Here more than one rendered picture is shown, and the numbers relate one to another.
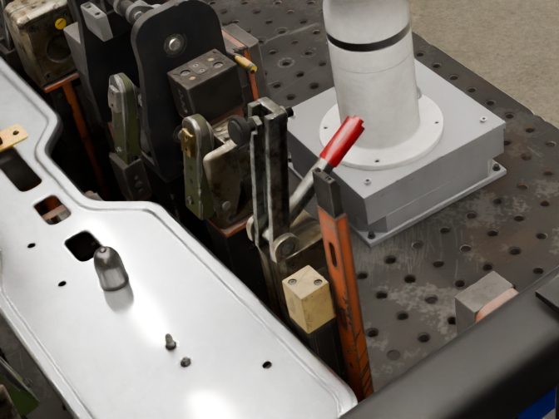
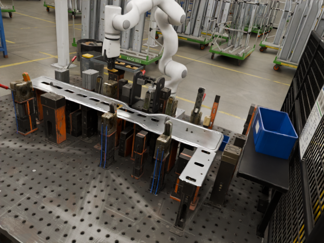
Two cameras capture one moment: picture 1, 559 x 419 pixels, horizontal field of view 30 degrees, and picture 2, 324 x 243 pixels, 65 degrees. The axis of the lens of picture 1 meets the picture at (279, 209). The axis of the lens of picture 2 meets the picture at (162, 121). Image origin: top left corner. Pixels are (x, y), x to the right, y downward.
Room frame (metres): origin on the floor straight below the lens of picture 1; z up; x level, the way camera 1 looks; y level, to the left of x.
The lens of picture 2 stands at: (-0.10, 1.11, 1.71)
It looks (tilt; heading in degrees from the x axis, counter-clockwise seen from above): 28 degrees down; 317
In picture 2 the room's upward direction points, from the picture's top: 9 degrees clockwise
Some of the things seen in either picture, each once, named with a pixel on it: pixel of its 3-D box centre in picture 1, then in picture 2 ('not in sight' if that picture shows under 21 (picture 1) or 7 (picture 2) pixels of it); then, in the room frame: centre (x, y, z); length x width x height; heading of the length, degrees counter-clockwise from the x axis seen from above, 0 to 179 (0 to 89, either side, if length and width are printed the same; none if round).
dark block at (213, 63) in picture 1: (234, 199); (161, 117); (1.04, 0.06, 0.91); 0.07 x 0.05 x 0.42; 117
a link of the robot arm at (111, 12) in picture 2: not in sight; (113, 19); (1.17, 0.39, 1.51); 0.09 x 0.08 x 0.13; 8
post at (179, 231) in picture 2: not in sight; (184, 204); (0.42, 0.41, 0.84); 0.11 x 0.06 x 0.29; 117
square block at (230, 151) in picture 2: not in sight; (223, 177); (0.43, 0.13, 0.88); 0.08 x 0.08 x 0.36; 27
